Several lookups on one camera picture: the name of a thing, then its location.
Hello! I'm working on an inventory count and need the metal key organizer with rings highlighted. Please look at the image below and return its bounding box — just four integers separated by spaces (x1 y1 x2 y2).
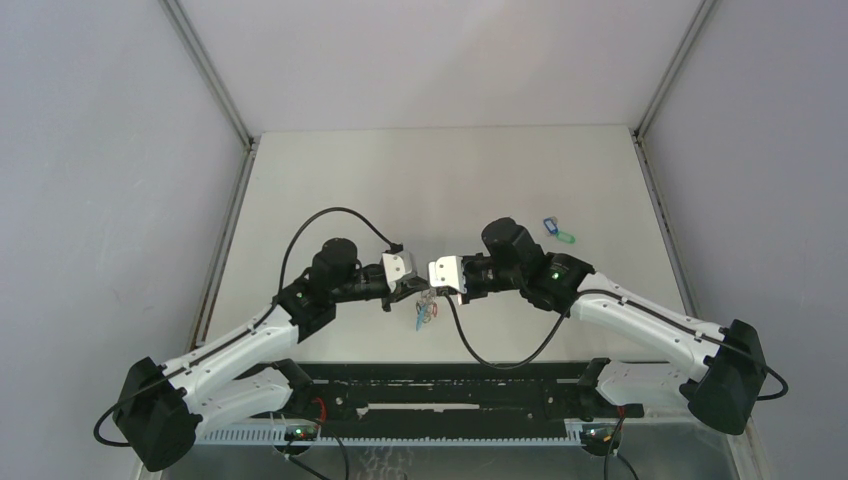
415 289 439 331

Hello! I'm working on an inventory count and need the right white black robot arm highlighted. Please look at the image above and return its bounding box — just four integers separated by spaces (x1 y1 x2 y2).
428 217 772 435

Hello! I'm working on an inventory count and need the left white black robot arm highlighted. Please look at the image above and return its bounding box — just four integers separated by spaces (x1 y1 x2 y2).
112 238 429 472

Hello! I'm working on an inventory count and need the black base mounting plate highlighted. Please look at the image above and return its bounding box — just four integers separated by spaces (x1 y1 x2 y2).
283 361 645 439

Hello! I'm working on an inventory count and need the left green circuit board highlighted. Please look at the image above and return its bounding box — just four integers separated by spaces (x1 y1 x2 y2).
284 426 320 443

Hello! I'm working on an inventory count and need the green circuit board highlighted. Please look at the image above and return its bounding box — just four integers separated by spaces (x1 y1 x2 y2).
284 426 320 443
580 426 619 444

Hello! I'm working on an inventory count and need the right green circuit board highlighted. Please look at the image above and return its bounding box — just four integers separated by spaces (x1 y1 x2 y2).
580 426 619 444

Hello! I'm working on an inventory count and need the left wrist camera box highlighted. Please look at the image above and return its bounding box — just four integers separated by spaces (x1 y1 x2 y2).
382 250 417 292

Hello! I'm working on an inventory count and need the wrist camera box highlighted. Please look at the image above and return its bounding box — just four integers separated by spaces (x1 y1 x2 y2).
428 256 467 294
382 250 417 292

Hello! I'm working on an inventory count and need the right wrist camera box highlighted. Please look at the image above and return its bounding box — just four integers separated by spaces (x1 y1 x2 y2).
428 256 467 294

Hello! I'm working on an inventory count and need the left black camera cable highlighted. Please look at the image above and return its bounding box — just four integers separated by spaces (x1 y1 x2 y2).
92 206 404 448

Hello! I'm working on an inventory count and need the black camera cable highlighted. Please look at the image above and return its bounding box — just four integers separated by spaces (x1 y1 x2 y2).
437 288 790 480
92 206 404 448

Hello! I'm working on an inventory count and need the right black camera cable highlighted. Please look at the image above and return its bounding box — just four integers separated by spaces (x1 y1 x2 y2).
437 288 790 480

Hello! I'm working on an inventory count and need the white slotted cable duct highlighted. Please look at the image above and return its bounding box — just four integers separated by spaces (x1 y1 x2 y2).
195 423 601 447

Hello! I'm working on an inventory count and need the right aluminium frame post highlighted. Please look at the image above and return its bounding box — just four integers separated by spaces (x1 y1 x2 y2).
632 0 721 143

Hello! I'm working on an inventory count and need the aluminium frame post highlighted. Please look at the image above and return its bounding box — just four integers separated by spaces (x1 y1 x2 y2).
158 0 254 150
632 0 721 143

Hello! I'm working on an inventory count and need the left aluminium frame post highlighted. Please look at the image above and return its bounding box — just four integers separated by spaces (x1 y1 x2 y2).
158 0 254 150

